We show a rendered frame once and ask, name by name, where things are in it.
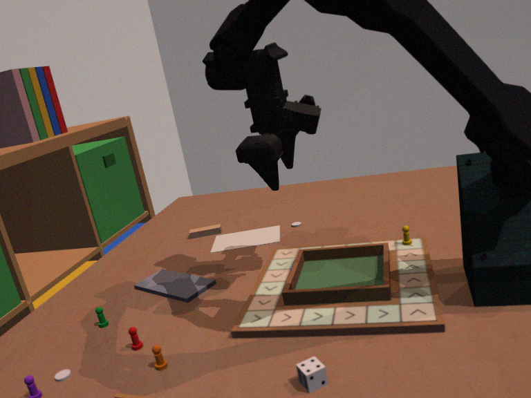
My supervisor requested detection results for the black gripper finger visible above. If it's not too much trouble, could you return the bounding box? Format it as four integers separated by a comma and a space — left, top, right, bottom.
245, 151, 284, 191
279, 129, 299, 169

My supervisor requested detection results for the white die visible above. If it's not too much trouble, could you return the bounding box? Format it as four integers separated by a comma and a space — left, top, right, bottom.
296, 357, 328, 394

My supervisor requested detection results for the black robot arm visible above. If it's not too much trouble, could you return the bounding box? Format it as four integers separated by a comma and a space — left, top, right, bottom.
203, 0, 531, 198

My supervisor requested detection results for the orange game pawn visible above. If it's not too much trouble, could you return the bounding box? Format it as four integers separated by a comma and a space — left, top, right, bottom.
152, 345, 168, 371

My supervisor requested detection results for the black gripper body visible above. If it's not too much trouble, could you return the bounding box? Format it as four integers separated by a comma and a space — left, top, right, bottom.
236, 86, 288, 163

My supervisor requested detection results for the red pawn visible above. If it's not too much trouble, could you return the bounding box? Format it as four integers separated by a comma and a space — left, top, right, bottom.
129, 328, 143, 351

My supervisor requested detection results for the purple game pawn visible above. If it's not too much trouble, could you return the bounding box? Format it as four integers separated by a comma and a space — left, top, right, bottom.
24, 376, 42, 398

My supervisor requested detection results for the green game pawn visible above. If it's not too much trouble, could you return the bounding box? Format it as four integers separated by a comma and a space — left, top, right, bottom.
95, 307, 109, 328

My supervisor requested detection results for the yellow game pawn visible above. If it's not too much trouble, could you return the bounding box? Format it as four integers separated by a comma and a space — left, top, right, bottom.
402, 226, 412, 245

